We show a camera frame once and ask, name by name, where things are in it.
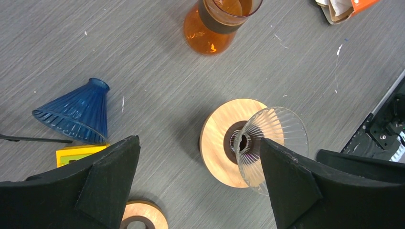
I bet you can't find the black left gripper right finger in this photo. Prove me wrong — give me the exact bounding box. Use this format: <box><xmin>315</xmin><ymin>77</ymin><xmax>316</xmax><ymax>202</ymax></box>
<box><xmin>260</xmin><ymin>138</ymin><xmax>405</xmax><ymax>229</ymax></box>

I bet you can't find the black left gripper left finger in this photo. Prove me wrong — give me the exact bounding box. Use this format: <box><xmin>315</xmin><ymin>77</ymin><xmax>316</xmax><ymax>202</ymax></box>
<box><xmin>0</xmin><ymin>135</ymin><xmax>140</xmax><ymax>229</ymax></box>

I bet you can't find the clear glass dripper cone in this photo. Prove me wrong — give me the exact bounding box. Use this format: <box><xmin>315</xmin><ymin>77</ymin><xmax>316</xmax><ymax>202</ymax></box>
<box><xmin>230</xmin><ymin>107</ymin><xmax>309</xmax><ymax>196</ymax></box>

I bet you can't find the large wooden ring holder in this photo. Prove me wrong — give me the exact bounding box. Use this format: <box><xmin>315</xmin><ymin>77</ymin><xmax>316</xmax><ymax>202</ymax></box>
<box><xmin>199</xmin><ymin>99</ymin><xmax>267</xmax><ymax>188</ymax></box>

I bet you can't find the orange coffee filter box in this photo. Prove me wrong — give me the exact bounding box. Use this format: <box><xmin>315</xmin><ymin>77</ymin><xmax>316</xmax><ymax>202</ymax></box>
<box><xmin>315</xmin><ymin>0</ymin><xmax>379</xmax><ymax>25</ymax></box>

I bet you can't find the blue glass dripper cone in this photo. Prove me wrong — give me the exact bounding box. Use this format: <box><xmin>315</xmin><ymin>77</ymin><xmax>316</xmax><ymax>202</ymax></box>
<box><xmin>32</xmin><ymin>78</ymin><xmax>110</xmax><ymax>145</ymax></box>

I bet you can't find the yellow green toy brick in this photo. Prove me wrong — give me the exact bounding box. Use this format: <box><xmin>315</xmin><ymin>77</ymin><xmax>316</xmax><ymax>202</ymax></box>
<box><xmin>55</xmin><ymin>144</ymin><xmax>110</xmax><ymax>167</ymax></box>

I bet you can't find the amber glass carafe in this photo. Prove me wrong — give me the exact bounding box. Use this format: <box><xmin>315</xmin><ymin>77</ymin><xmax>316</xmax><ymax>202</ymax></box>
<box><xmin>183</xmin><ymin>0</ymin><xmax>263</xmax><ymax>55</ymax></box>

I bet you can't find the small wooden ring holder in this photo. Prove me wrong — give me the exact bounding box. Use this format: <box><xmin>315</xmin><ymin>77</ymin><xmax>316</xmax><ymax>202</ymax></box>
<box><xmin>120</xmin><ymin>200</ymin><xmax>169</xmax><ymax>229</ymax></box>

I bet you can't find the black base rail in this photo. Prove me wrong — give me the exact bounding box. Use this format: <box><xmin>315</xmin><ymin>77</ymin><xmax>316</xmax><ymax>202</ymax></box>
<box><xmin>341</xmin><ymin>72</ymin><xmax>405</xmax><ymax>163</ymax></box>

